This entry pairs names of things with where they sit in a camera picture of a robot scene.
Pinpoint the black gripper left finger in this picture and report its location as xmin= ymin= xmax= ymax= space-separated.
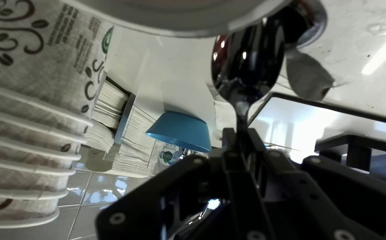
xmin=95 ymin=126 xmax=249 ymax=240

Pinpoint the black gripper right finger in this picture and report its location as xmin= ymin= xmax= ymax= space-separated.
xmin=245 ymin=126 xmax=386 ymax=240

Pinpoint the metal spoon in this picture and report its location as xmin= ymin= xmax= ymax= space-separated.
xmin=210 ymin=15 xmax=289 ymax=137

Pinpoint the blue bowl with candies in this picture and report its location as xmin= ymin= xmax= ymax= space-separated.
xmin=145 ymin=110 xmax=214 ymax=154

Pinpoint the white shallow bowl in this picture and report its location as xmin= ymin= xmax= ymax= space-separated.
xmin=74 ymin=0 xmax=294 ymax=37

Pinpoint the clear water bottle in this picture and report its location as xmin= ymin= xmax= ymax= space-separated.
xmin=154 ymin=141 xmax=190 ymax=165

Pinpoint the black plastic holder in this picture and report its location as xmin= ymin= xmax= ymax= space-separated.
xmin=314 ymin=131 xmax=386 ymax=171

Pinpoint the large white napkin stack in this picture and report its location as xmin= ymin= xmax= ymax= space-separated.
xmin=111 ymin=103 xmax=168 ymax=177

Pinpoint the white flat sheet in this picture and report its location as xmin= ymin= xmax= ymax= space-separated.
xmin=248 ymin=90 xmax=386 ymax=165

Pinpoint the stack of printed paper cups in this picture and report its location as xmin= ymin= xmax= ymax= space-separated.
xmin=0 ymin=0 xmax=117 ymax=229

